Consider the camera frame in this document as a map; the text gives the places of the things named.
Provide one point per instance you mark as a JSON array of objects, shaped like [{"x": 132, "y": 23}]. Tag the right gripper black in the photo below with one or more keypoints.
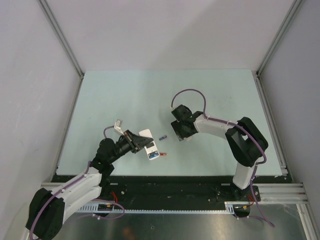
[{"x": 180, "y": 133}]

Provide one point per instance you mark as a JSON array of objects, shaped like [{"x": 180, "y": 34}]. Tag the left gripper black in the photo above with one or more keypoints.
[{"x": 135, "y": 142}]

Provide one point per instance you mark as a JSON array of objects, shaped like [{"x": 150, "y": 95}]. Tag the white remote control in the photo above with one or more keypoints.
[{"x": 151, "y": 148}]

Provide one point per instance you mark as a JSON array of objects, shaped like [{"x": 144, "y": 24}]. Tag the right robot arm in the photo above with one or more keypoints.
[{"x": 246, "y": 142}]

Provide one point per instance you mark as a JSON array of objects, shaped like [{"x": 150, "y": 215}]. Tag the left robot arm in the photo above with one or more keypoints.
[{"x": 50, "y": 209}]

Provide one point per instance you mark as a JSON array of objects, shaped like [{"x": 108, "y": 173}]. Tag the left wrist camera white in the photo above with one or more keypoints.
[{"x": 118, "y": 127}]

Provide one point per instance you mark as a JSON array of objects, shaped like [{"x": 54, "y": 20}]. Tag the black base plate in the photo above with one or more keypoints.
[{"x": 181, "y": 192}]

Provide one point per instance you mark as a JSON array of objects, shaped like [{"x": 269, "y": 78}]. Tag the grey slotted cable duct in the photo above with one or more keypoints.
[{"x": 99, "y": 207}]

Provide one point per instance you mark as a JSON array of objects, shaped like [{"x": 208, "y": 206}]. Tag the left aluminium frame post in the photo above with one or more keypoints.
[{"x": 48, "y": 13}]

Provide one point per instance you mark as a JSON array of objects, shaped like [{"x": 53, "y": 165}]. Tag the aluminium frame post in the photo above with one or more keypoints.
[
  {"x": 48, "y": 13},
  {"x": 280, "y": 34}
]

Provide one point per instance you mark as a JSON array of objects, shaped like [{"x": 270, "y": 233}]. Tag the right aluminium frame post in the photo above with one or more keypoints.
[{"x": 280, "y": 34}]

